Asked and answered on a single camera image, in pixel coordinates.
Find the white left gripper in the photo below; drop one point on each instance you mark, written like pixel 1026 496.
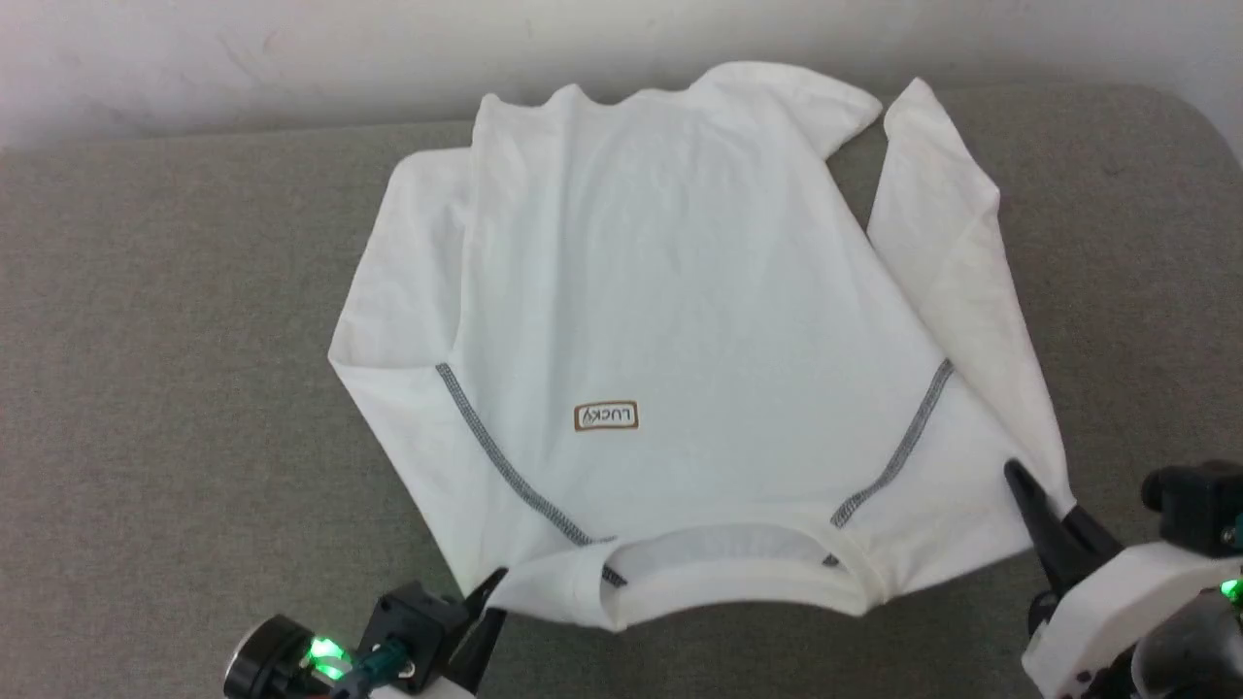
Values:
pixel 418 694

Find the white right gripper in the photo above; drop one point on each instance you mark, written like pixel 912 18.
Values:
pixel 1107 612

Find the white long-sleeve shirt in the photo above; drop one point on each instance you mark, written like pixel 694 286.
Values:
pixel 680 291

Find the black left wrist cylinder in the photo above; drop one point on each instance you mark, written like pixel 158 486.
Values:
pixel 267 660

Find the grey fabric sofa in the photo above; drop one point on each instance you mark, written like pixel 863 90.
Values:
pixel 146 388

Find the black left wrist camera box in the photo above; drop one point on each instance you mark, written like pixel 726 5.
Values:
pixel 418 626

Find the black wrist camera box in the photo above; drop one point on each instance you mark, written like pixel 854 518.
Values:
pixel 1199 505
pixel 418 626

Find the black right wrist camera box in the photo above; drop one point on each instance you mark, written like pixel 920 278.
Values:
pixel 1199 505

